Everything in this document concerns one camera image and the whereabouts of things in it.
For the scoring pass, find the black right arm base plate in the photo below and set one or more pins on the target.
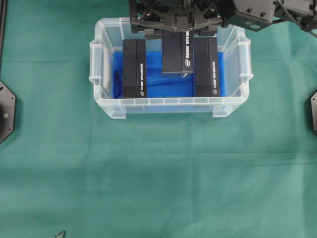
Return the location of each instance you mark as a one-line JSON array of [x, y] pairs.
[[314, 111]]

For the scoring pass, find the black camera box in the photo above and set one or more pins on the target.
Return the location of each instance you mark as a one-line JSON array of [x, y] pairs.
[[177, 54], [134, 68], [207, 83]]

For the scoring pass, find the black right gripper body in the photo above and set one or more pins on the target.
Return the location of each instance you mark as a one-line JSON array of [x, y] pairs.
[[174, 15]]

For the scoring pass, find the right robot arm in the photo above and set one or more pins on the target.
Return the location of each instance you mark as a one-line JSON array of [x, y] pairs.
[[255, 15]]

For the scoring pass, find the blue liner in case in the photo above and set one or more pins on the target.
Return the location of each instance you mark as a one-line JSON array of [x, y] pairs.
[[157, 85]]

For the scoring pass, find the black table frame rail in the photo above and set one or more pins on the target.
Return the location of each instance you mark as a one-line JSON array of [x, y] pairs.
[[3, 7]]

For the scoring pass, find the green table cloth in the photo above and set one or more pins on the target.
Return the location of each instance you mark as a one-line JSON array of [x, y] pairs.
[[69, 166]]

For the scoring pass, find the clear plastic storage case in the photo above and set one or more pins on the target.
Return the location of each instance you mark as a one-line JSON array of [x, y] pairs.
[[235, 72]]

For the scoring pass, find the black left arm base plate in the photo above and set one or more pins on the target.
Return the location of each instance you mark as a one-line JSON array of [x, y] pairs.
[[7, 111]]

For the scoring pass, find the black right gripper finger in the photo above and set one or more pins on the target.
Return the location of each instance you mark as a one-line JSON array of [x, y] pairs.
[[153, 34], [209, 31]]

